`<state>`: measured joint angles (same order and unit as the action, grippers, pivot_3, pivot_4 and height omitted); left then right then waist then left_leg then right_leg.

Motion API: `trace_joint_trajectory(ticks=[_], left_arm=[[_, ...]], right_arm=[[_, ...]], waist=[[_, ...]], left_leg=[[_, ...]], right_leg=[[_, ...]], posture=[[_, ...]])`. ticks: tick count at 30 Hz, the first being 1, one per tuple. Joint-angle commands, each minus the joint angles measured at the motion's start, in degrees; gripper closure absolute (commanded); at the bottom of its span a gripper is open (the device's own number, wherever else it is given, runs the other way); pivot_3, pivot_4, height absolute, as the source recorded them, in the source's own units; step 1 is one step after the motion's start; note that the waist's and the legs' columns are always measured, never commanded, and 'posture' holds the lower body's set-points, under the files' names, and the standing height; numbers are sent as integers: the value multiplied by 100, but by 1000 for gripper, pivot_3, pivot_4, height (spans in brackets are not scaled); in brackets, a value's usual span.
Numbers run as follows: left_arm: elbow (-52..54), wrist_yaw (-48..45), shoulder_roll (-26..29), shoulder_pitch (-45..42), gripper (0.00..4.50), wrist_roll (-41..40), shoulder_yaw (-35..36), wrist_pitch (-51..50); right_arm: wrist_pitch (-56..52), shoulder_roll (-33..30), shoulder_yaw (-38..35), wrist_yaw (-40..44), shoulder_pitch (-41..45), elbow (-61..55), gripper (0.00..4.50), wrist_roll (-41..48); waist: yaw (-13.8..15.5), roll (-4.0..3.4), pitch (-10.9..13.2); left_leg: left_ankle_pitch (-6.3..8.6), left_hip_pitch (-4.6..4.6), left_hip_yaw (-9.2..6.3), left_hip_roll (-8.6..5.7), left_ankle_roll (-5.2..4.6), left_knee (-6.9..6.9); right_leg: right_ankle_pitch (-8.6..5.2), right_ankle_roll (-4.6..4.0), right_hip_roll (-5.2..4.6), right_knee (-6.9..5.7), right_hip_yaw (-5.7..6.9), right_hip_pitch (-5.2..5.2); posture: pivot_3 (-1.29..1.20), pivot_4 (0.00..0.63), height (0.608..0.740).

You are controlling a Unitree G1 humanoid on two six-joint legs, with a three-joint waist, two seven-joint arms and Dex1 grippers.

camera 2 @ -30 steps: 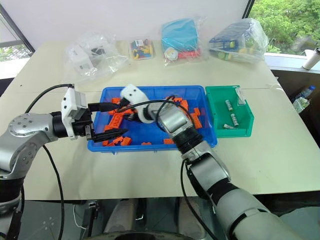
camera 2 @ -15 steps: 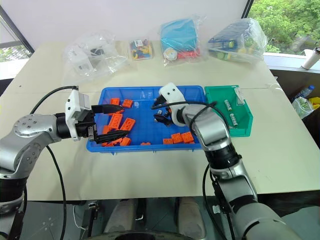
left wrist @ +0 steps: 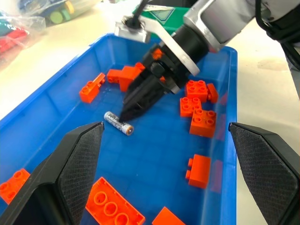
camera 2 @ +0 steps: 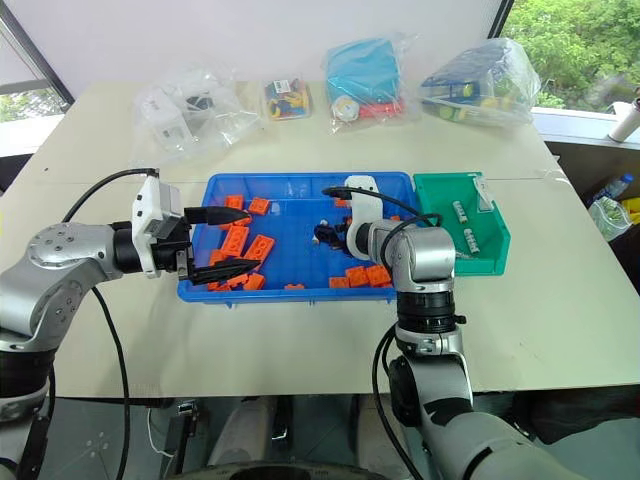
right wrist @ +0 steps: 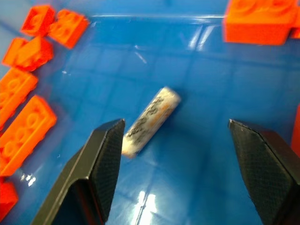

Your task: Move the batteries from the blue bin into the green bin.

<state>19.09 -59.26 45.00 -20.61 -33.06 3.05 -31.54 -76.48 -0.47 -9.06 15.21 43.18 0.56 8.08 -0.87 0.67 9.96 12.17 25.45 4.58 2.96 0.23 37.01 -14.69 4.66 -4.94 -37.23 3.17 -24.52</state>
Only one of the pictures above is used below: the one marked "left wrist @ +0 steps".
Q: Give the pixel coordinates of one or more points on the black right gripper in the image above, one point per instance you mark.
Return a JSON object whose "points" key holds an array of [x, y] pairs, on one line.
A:
{"points": [[161, 70]]}

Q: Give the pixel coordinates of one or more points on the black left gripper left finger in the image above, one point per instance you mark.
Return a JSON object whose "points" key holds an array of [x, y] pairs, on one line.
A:
{"points": [[47, 182]]}

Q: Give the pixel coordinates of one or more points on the blue plastic bin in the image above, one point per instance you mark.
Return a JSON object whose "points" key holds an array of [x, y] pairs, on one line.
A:
{"points": [[150, 150]]}

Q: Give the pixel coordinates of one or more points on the dark robot torso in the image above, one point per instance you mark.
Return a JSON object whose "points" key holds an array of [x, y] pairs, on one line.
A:
{"points": [[286, 30]]}

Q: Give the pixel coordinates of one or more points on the orange toy brick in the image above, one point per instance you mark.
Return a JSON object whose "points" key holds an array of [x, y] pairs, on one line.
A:
{"points": [[213, 93], [199, 172], [12, 186], [91, 90], [196, 90], [125, 76], [110, 204], [203, 124], [167, 218], [188, 107]]}

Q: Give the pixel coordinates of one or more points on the green plastic bin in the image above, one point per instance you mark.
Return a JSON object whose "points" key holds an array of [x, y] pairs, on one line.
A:
{"points": [[164, 15]]}

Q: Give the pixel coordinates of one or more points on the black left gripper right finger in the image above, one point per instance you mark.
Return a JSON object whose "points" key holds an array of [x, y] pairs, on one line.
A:
{"points": [[269, 168]]}

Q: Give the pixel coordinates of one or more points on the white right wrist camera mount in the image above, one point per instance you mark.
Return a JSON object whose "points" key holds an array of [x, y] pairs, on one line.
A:
{"points": [[173, 44]]}

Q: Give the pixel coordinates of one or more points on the clear bag with green discs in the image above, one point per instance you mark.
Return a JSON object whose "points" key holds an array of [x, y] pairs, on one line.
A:
{"points": [[58, 12]]}

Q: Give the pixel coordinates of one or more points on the clear bag with red items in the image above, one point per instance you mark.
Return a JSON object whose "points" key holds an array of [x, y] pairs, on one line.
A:
{"points": [[14, 39]]}

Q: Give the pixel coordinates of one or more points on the silver AA battery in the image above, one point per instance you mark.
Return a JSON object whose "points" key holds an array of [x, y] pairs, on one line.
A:
{"points": [[117, 123]]}

